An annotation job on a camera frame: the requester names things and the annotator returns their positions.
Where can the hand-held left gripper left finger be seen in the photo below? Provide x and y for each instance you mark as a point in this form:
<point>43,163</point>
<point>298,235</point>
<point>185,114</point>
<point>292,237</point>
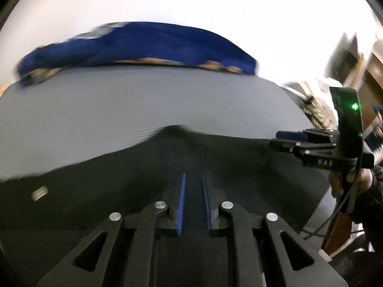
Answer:
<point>181,203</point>

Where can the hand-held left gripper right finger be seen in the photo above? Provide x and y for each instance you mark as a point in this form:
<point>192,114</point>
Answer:
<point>205,203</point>

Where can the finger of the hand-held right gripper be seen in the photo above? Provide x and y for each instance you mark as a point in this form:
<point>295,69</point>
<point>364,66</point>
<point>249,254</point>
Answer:
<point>287,146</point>
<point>299,135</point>

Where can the black pants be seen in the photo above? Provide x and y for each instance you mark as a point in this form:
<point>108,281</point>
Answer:
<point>119,179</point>

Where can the person's right forearm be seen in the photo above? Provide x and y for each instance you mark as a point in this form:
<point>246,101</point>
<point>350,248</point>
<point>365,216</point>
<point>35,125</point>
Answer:
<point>374,203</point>

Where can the person's right hand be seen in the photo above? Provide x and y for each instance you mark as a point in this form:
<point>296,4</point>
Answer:
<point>335,185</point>

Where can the black and cream striped cloth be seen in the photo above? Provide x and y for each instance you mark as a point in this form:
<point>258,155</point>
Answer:
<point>321,113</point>

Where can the grey cushion with white piping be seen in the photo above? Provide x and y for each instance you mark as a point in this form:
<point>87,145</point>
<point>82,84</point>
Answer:
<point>294,91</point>

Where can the brown wooden furniture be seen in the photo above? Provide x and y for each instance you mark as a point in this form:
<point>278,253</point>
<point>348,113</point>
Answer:
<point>374,74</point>

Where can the blue floral blanket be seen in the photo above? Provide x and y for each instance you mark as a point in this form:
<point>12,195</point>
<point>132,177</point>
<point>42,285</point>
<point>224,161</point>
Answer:
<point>134,44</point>

